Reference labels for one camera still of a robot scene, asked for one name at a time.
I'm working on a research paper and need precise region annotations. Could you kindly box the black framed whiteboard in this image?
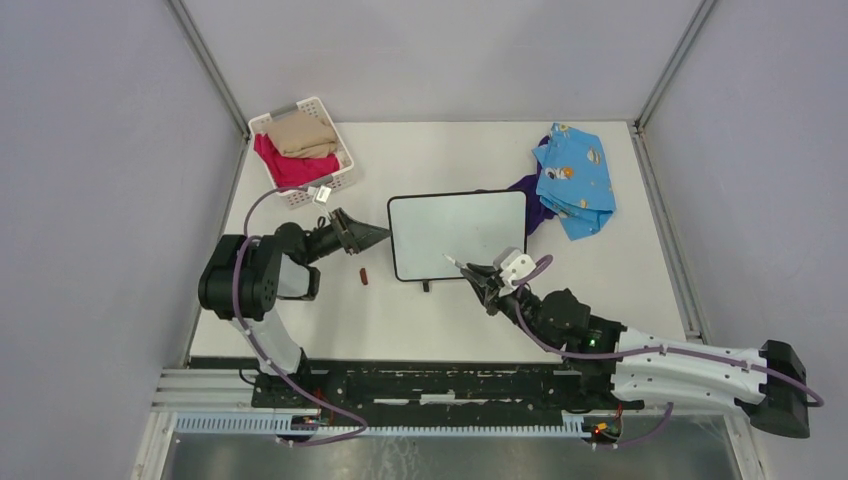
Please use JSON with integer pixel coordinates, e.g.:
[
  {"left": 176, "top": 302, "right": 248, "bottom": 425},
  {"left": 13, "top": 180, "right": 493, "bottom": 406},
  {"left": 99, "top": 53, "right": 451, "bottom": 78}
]
[{"left": 387, "top": 190, "right": 527, "bottom": 283}]

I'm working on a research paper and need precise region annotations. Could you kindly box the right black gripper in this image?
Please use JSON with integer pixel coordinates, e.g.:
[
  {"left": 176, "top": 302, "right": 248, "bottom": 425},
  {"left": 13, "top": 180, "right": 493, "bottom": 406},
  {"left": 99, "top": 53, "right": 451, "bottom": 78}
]
[{"left": 460, "top": 264, "right": 555, "bottom": 352}]

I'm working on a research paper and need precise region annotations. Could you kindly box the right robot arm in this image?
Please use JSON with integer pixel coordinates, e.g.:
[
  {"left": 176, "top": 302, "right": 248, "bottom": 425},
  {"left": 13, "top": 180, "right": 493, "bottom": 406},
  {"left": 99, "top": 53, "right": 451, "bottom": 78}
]
[{"left": 454, "top": 255, "right": 824, "bottom": 439}]

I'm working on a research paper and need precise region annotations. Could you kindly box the blue patterned cloth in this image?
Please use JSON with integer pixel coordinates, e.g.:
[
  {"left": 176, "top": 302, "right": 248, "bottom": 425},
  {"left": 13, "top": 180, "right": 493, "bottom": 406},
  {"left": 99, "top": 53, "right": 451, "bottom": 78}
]
[{"left": 533, "top": 122, "right": 617, "bottom": 241}]

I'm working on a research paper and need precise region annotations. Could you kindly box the purple cloth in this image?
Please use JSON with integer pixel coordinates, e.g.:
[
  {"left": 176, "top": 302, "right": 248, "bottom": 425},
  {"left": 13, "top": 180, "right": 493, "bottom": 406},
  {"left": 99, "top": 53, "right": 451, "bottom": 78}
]
[{"left": 508, "top": 162, "right": 556, "bottom": 236}]

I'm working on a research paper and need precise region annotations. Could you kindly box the white red whiteboard marker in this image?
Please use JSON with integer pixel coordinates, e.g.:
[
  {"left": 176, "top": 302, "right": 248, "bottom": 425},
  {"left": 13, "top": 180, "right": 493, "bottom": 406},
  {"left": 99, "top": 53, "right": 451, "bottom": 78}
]
[{"left": 443, "top": 254, "right": 469, "bottom": 271}]

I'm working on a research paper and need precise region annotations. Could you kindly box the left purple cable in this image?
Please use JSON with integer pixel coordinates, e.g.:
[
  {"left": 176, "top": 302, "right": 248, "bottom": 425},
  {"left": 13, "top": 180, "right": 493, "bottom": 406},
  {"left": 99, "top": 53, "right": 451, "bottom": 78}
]
[{"left": 231, "top": 185, "right": 369, "bottom": 448}]

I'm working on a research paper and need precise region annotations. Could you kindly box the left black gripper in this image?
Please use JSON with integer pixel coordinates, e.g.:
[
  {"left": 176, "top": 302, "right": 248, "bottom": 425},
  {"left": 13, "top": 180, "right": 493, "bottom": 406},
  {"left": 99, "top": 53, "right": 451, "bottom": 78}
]
[{"left": 303, "top": 207, "right": 391, "bottom": 264}]

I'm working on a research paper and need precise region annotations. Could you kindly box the magenta cloth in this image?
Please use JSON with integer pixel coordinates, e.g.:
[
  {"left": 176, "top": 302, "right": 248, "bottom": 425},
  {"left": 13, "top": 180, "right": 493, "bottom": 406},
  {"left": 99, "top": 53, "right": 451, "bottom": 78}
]
[{"left": 254, "top": 134, "right": 340, "bottom": 187}]

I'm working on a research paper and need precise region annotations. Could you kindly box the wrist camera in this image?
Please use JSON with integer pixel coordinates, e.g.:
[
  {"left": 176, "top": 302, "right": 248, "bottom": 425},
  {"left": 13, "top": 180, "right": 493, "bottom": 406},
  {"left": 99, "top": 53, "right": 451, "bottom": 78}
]
[
  {"left": 309, "top": 185, "right": 332, "bottom": 217},
  {"left": 493, "top": 247, "right": 536, "bottom": 287}
]

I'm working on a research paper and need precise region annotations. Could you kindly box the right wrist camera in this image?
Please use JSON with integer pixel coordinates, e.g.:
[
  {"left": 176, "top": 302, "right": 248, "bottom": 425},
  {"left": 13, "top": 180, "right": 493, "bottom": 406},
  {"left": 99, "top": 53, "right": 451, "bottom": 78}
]
[{"left": 493, "top": 247, "right": 536, "bottom": 287}]

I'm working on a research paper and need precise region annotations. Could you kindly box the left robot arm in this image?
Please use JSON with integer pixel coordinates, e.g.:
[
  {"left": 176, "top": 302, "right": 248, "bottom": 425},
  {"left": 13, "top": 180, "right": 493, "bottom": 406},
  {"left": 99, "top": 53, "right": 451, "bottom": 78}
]
[{"left": 198, "top": 208, "right": 391, "bottom": 408}]

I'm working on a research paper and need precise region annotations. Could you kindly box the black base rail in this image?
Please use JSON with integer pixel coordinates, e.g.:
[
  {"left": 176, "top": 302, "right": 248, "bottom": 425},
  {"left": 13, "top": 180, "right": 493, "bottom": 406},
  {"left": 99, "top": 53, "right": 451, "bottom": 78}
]
[{"left": 251, "top": 360, "right": 625, "bottom": 442}]

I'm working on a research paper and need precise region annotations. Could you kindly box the beige folded cloth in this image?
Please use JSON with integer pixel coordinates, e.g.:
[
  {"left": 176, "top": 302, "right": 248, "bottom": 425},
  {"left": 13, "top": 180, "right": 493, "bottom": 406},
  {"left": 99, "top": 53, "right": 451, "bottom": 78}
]
[{"left": 266, "top": 111, "right": 338, "bottom": 158}]

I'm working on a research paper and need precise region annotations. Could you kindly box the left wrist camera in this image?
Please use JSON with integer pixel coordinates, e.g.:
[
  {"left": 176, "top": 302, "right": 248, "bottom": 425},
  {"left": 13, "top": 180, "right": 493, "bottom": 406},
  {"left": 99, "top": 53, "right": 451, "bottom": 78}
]
[{"left": 309, "top": 185, "right": 332, "bottom": 217}]

